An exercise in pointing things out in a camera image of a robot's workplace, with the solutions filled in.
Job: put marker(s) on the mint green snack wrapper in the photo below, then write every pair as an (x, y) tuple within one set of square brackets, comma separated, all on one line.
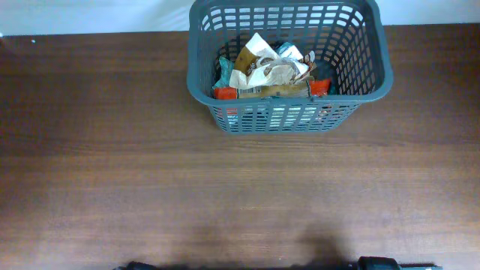
[(226, 69)]

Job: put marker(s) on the orange biscuit packet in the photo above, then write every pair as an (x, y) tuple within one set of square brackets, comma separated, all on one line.
[(304, 89)]

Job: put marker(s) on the blue rectangular carton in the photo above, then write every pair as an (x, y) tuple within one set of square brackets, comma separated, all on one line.
[(289, 50)]

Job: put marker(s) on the beige Pantree snack bag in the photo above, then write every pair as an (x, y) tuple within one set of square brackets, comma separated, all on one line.
[(306, 65)]

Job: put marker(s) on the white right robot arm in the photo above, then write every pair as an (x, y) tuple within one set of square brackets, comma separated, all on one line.
[(383, 263)]

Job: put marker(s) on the grey plastic mesh basket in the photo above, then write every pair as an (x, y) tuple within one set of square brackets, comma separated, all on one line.
[(346, 36)]

